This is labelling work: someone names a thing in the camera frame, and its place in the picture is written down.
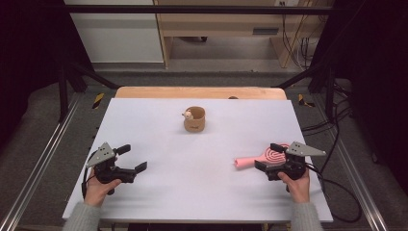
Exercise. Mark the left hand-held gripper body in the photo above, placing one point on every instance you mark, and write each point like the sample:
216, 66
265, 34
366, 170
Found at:
107, 171

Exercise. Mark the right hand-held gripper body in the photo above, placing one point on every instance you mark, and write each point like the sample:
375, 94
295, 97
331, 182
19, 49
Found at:
293, 166

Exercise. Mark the pink hairbrush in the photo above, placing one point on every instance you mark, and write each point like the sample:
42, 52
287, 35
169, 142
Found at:
248, 162

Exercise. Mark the brown cup with animal figure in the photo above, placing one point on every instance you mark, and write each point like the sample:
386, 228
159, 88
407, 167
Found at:
195, 123

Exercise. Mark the person's right hand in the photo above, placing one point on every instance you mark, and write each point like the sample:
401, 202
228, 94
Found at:
296, 187

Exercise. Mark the person's left hand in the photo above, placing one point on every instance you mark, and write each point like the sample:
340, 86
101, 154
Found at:
96, 191

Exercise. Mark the black and yellow tape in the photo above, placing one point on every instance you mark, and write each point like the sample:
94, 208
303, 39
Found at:
98, 100
303, 101

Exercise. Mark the black metal strut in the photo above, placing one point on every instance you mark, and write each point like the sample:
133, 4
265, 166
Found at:
63, 93
329, 93

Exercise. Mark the wooden table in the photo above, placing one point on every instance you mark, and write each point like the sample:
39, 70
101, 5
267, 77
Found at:
198, 92

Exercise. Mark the white cabinet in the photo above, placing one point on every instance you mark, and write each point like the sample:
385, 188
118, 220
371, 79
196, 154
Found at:
118, 35

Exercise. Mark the black curtain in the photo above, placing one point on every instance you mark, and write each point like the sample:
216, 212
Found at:
29, 64
378, 80

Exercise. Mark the light wooden desk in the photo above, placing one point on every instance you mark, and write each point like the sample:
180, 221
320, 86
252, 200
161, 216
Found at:
221, 24

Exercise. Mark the aluminium rail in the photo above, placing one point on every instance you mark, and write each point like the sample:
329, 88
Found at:
359, 179
38, 166

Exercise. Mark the black metal frame bar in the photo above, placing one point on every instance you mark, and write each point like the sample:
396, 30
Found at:
192, 9

